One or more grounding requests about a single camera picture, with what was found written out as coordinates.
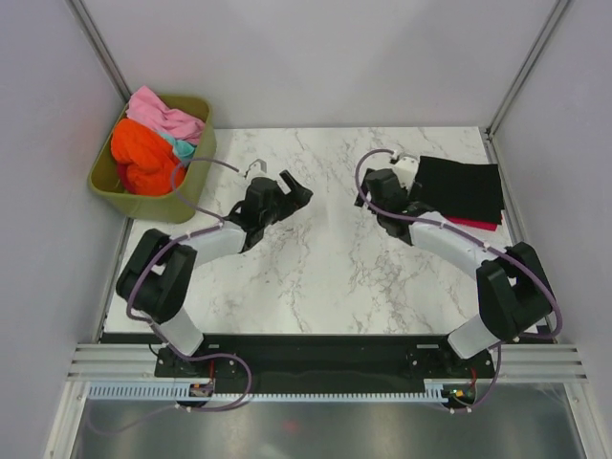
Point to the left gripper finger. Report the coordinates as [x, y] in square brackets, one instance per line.
[289, 181]
[299, 197]

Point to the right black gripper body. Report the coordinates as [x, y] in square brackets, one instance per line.
[367, 188]

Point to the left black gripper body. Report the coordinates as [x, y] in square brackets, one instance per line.
[279, 207]

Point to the black t shirt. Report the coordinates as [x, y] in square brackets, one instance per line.
[465, 191]

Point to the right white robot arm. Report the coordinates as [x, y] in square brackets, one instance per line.
[512, 291]

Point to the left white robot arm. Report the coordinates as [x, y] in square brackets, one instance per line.
[155, 280]

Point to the teal t shirt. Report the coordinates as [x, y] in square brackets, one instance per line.
[182, 150]

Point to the folded red t shirt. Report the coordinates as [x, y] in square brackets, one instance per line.
[475, 222]

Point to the orange t shirt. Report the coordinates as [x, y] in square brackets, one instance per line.
[148, 158]

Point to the pink t shirt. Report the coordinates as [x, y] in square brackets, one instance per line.
[146, 108]

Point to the olive green plastic bin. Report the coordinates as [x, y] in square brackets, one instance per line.
[174, 207]

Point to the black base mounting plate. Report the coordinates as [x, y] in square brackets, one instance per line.
[329, 364]

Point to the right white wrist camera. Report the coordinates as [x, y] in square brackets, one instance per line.
[405, 167]

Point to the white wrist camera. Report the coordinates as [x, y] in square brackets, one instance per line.
[257, 169]
[405, 167]

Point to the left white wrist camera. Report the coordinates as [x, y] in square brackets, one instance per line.
[257, 169]

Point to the aluminium cross rail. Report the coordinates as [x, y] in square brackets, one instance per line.
[521, 363]

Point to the white slotted cable duct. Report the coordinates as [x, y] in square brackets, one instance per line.
[189, 393]

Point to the right aluminium frame post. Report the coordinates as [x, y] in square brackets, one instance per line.
[528, 65]

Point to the aluminium frame post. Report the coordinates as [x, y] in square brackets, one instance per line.
[528, 65]
[92, 34]

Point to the left aluminium frame post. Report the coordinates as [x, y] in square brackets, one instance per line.
[92, 34]

